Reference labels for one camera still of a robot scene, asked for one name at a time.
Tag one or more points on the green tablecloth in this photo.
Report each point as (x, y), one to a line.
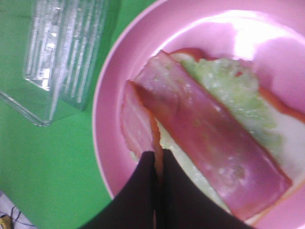
(50, 173)

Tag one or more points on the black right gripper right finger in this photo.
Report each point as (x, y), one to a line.
(183, 206)

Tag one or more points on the bacon strip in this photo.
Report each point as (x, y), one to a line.
(240, 170)
(139, 127)

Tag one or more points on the left clear plastic container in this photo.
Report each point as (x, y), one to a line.
(48, 50)

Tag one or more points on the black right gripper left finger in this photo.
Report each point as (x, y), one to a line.
(133, 207)

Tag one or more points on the pink plate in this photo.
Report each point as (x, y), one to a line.
(267, 34)

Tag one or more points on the green lettuce leaf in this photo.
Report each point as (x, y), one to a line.
(217, 123)

